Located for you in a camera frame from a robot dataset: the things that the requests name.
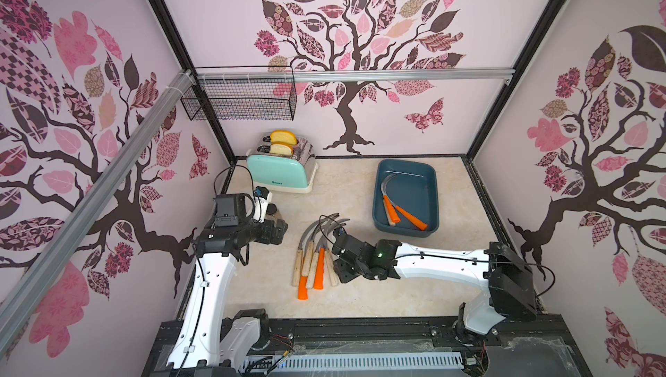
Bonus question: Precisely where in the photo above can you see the wooden handle sickle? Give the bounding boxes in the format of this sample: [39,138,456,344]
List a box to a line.
[298,213,339,277]
[291,219,327,290]
[380,176,397,228]
[321,216,340,287]

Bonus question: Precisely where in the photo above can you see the orange handle sickle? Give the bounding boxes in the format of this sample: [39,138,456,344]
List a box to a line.
[381,172,402,224]
[313,217,348,290]
[292,249,317,301]

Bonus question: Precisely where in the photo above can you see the orange handle sickle boxed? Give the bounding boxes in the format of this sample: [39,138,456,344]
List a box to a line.
[381,177,428,231]

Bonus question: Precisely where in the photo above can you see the teal plastic storage box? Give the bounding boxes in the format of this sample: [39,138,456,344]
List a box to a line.
[372,160,440,238]

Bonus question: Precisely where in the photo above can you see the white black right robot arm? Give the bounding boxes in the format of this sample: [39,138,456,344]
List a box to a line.
[332,227,538,345]

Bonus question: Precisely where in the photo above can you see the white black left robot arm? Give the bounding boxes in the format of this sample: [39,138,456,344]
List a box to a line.
[166,219,288,372]

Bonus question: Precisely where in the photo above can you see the black lid spice jar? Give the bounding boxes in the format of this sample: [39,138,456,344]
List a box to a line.
[266,204,284,221]

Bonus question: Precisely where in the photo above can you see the mint green toaster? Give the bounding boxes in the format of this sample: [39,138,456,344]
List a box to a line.
[247,135,318,193]

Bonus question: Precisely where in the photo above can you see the pale bread slice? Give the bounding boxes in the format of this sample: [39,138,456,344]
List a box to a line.
[269,142,294,156]

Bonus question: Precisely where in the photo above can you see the yellow bread slice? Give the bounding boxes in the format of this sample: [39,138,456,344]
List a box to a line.
[270,130,298,146]

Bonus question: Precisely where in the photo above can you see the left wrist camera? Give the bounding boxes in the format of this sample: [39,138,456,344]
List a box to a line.
[213,186,272,228]

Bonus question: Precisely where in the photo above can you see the white vented cable duct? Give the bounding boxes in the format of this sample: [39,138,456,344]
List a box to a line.
[240,352,465,375]

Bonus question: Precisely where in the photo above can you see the black wire basket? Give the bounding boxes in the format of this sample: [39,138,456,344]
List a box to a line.
[181,65,298,121]

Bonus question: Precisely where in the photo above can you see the aluminium rail back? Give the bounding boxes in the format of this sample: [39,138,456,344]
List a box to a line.
[197,68,515,83]

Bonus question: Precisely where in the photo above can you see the aluminium rail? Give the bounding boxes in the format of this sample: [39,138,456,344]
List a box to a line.
[1,69,196,354]
[197,68,515,83]

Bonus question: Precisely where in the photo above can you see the aluminium rail left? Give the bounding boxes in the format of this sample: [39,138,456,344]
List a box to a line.
[1,69,196,354]

